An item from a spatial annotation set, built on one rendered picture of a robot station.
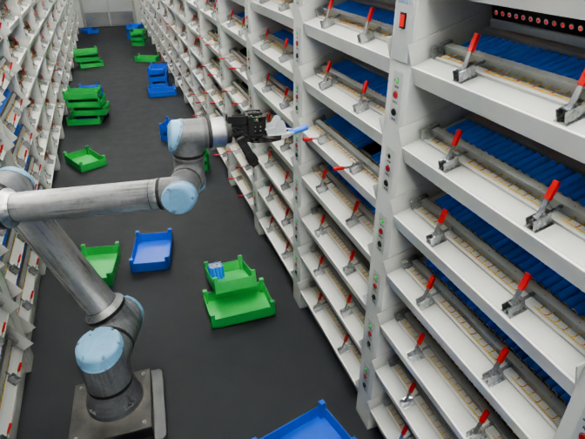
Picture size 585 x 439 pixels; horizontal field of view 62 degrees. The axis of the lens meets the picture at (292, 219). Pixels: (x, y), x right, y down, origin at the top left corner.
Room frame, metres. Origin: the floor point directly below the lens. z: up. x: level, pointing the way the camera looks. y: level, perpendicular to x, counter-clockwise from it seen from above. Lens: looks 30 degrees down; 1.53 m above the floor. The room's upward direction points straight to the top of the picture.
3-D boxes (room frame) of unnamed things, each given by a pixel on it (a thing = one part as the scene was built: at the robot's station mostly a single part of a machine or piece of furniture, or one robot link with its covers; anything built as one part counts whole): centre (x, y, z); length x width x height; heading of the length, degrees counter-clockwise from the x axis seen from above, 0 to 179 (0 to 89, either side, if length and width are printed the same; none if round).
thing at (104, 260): (2.10, 1.03, 0.04); 0.30 x 0.20 x 0.08; 9
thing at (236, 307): (1.79, 0.26, 0.04); 0.30 x 0.20 x 0.08; 110
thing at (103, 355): (1.18, 0.63, 0.31); 0.17 x 0.15 x 0.18; 1
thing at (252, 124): (1.41, 0.14, 1.03); 0.12 x 0.08 x 0.09; 108
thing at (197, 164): (1.34, 0.31, 0.92); 0.12 x 0.09 x 0.12; 1
